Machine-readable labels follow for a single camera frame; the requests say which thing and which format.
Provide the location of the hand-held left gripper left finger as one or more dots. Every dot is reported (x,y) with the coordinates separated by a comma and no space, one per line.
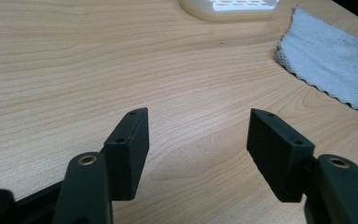
(127,155)

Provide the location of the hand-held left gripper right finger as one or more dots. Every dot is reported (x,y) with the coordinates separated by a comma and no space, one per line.
(279,152)

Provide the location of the light blue cloth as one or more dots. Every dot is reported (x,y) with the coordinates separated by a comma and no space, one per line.
(332,59)

